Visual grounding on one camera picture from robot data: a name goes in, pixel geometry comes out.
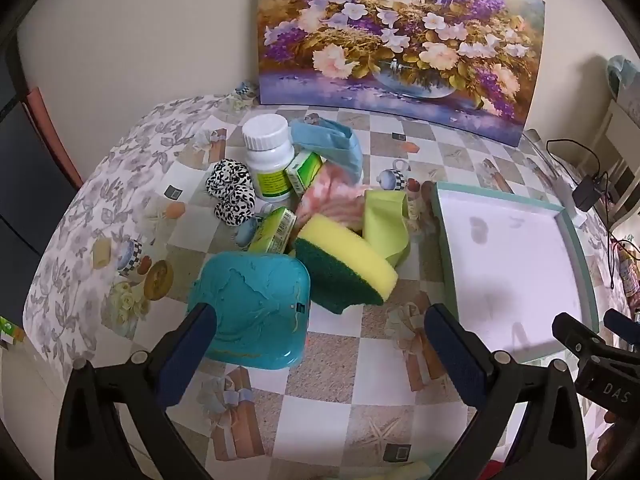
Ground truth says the white pill bottle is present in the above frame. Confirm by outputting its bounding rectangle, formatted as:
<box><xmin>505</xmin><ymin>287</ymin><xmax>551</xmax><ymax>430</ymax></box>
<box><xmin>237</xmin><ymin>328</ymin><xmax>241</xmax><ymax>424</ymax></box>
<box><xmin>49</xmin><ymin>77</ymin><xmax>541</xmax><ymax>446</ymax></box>
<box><xmin>241</xmin><ymin>114</ymin><xmax>297</xmax><ymax>203</ymax></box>

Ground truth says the white furniture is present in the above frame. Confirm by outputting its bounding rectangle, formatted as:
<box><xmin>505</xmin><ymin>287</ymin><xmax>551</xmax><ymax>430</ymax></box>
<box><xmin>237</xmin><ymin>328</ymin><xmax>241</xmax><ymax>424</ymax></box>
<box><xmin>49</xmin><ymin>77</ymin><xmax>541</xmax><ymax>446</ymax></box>
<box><xmin>585</xmin><ymin>55</ymin><xmax>640</xmax><ymax>233</ymax></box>

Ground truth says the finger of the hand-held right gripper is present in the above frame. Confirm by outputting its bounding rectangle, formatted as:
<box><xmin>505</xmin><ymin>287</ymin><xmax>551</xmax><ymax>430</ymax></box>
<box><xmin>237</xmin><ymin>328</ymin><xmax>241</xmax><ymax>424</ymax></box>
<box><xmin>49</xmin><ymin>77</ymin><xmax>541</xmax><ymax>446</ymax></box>
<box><xmin>603</xmin><ymin>308</ymin><xmax>640</xmax><ymax>349</ymax></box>
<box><xmin>552</xmin><ymin>312</ymin><xmax>608</xmax><ymax>362</ymax></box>

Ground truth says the floral painting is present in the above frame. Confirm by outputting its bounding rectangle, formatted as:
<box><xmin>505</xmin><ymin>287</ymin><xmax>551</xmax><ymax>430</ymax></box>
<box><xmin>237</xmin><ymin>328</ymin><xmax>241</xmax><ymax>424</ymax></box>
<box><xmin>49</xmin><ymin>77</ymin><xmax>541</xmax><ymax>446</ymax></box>
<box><xmin>256</xmin><ymin>0</ymin><xmax>547</xmax><ymax>148</ymax></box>

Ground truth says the checkered printed tablecloth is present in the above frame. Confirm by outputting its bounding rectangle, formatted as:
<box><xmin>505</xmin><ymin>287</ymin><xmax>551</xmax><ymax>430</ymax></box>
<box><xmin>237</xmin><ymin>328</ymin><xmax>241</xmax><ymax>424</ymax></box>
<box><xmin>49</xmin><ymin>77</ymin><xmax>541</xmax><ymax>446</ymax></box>
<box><xmin>100</xmin><ymin>95</ymin><xmax>623</xmax><ymax>480</ymax></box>

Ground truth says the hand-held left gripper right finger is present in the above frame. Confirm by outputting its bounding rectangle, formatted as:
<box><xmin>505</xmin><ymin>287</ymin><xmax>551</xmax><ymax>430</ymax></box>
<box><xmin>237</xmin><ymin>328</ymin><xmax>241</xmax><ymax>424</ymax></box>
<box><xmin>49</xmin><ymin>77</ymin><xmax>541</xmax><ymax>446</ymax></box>
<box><xmin>424</xmin><ymin>303</ymin><xmax>587</xmax><ymax>480</ymax></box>

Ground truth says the person's right hand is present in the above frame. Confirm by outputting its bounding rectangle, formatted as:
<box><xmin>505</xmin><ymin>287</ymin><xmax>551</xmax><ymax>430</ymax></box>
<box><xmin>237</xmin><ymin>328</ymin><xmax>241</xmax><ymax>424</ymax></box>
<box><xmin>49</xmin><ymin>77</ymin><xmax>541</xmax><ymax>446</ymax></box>
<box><xmin>591</xmin><ymin>409</ymin><xmax>640</xmax><ymax>480</ymax></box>

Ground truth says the small green box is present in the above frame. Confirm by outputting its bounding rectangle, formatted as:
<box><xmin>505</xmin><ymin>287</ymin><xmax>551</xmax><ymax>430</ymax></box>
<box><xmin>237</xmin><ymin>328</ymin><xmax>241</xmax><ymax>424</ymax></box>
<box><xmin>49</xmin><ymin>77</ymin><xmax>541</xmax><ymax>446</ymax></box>
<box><xmin>247</xmin><ymin>206</ymin><xmax>297</xmax><ymax>256</ymax></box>
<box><xmin>284</xmin><ymin>151</ymin><xmax>325</xmax><ymax>196</ymax></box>

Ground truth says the pink patterned cloth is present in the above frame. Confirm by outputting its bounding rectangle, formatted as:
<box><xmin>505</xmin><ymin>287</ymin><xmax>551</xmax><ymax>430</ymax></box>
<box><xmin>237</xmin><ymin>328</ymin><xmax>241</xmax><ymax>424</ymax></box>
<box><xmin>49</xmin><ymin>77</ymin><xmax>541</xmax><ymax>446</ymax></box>
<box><xmin>295</xmin><ymin>162</ymin><xmax>368</xmax><ymax>233</ymax></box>

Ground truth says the white tray with teal rim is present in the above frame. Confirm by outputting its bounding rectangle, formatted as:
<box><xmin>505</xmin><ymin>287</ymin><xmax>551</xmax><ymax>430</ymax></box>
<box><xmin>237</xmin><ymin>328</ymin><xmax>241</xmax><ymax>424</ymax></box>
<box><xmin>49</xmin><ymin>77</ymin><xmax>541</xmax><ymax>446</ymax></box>
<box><xmin>431</xmin><ymin>181</ymin><xmax>600</xmax><ymax>365</ymax></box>

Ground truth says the leopard print scrunchie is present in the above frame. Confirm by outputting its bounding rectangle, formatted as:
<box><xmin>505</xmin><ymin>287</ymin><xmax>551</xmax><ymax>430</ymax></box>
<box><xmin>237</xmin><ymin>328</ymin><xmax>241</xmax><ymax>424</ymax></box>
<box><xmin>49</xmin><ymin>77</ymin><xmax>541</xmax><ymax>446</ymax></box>
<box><xmin>206</xmin><ymin>158</ymin><xmax>257</xmax><ymax>226</ymax></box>

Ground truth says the black power adapter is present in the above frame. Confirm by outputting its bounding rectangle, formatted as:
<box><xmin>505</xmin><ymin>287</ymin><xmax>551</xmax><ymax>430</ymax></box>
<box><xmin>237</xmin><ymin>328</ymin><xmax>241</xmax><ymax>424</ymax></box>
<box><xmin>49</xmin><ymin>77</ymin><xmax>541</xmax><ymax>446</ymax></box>
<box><xmin>571</xmin><ymin>174</ymin><xmax>609</xmax><ymax>212</ymax></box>

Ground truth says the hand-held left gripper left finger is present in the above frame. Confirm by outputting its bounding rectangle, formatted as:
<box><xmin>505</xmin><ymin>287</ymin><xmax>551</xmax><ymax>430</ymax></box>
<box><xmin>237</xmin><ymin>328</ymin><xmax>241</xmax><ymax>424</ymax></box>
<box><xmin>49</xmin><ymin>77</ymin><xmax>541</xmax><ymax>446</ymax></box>
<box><xmin>54</xmin><ymin>302</ymin><xmax>218</xmax><ymax>480</ymax></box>

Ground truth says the small green packet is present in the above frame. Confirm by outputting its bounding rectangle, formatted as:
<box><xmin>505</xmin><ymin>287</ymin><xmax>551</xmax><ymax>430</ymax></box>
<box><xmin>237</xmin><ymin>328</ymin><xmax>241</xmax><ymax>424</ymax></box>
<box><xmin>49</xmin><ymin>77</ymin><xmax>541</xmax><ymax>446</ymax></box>
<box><xmin>0</xmin><ymin>316</ymin><xmax>26</xmax><ymax>347</ymax></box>

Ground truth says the dark cabinet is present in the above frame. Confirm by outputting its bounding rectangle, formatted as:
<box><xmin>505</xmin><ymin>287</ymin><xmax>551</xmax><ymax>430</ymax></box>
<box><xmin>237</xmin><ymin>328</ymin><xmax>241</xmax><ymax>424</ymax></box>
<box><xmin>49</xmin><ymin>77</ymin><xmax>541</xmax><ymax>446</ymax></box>
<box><xmin>0</xmin><ymin>35</ymin><xmax>76</xmax><ymax>323</ymax></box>

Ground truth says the light blue cloth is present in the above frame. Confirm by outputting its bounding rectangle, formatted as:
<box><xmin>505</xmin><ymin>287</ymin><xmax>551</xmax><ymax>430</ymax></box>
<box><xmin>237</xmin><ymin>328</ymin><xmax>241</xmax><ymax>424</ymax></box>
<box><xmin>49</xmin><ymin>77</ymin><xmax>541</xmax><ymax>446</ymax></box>
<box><xmin>290</xmin><ymin>116</ymin><xmax>365</xmax><ymax>186</ymax></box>

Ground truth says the yellow and green sponge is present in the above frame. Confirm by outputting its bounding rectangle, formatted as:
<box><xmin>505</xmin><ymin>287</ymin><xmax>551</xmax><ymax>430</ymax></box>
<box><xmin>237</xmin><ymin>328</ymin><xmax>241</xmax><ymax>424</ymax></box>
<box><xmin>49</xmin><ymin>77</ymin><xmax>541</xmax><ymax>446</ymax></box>
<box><xmin>292</xmin><ymin>212</ymin><xmax>399</xmax><ymax>316</ymax></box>

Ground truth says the green cloth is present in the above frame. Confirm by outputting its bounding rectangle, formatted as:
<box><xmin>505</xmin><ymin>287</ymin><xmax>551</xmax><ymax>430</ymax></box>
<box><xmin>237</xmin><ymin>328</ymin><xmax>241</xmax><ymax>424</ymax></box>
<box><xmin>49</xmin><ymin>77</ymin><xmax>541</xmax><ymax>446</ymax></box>
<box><xmin>362</xmin><ymin>189</ymin><xmax>412</xmax><ymax>266</ymax></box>

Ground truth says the teal plastic container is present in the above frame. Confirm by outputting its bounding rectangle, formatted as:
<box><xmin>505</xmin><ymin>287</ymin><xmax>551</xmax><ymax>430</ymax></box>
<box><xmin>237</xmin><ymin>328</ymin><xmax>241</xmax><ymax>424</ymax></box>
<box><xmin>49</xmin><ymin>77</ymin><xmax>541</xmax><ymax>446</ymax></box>
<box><xmin>186</xmin><ymin>251</ymin><xmax>312</xmax><ymax>372</ymax></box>

